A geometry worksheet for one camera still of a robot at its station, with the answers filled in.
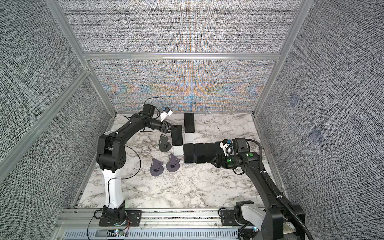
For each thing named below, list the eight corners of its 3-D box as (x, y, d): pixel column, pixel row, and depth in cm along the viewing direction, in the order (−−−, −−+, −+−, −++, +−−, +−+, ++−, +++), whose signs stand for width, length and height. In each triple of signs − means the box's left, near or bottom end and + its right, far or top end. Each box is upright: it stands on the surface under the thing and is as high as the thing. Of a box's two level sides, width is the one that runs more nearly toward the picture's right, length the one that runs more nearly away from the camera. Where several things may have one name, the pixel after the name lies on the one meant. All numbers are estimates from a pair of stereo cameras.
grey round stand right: (167, 170, 91) (165, 165, 86) (171, 159, 96) (170, 153, 91) (177, 173, 90) (176, 168, 85) (181, 161, 95) (180, 155, 90)
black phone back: (184, 136, 106) (183, 122, 95) (185, 126, 112) (184, 112, 100) (194, 136, 106) (194, 122, 95) (193, 126, 112) (194, 112, 100)
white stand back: (184, 141, 105) (184, 137, 101) (185, 136, 108) (184, 132, 104) (194, 141, 105) (194, 137, 101) (194, 136, 108) (194, 132, 104)
